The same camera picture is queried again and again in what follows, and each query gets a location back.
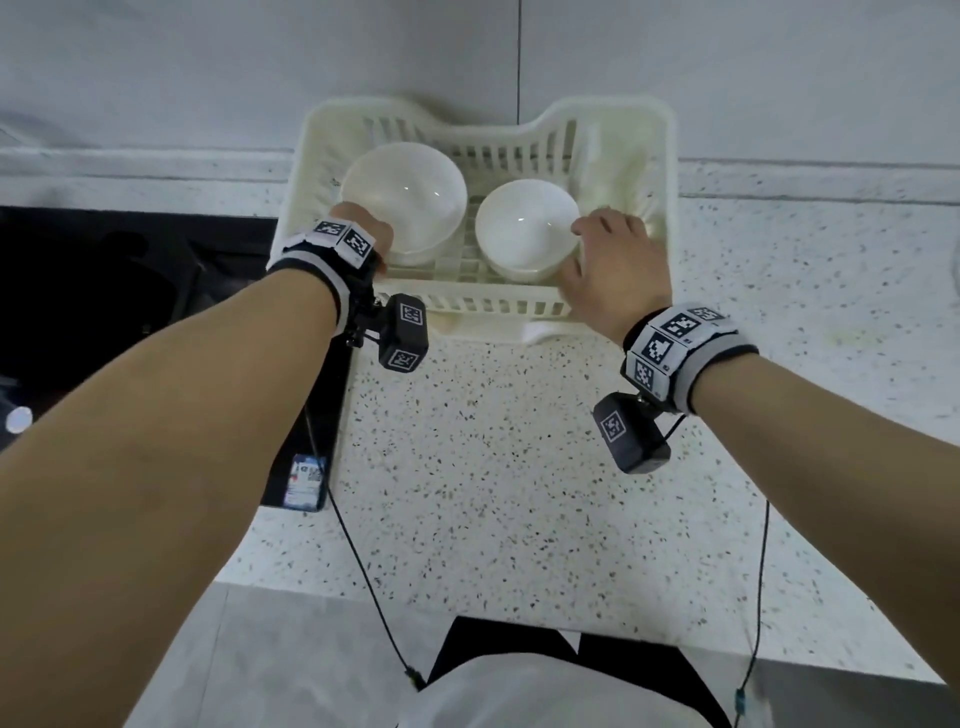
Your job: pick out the person's left hand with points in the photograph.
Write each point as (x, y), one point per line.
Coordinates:
(371, 225)

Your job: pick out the person's right hand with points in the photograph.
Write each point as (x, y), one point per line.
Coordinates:
(626, 277)

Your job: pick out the person's right thumb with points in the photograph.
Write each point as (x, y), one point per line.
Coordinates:
(571, 281)

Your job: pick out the small white bowl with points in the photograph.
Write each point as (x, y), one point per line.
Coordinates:
(525, 225)

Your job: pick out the large white bowl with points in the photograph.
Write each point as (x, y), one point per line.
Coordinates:
(409, 191)

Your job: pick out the person's left forearm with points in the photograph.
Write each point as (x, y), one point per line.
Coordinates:
(135, 480)

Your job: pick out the person's right forearm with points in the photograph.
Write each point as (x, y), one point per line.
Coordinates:
(847, 465)

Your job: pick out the right wristband with markers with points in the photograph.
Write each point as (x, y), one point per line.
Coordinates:
(679, 352)

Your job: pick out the wristband with markers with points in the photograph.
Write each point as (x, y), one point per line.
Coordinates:
(679, 352)
(319, 255)

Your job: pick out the white plastic dish rack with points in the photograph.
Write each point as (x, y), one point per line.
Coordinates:
(495, 154)

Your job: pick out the left wristband with markers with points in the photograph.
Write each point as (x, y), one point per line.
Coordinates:
(319, 255)

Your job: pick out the blue white sticker label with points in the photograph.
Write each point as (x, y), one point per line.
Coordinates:
(306, 484)

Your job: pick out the person's white shirt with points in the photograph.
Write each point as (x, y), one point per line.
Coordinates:
(555, 697)

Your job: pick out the black cooktop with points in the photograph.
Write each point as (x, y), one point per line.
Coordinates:
(112, 292)

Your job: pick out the small white round knob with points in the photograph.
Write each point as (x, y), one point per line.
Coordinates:
(17, 420)

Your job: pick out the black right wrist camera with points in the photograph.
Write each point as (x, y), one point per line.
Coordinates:
(630, 435)

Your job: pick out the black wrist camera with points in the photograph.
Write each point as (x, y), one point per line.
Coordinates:
(401, 334)
(630, 435)

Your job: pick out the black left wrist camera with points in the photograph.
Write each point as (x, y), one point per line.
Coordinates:
(401, 334)

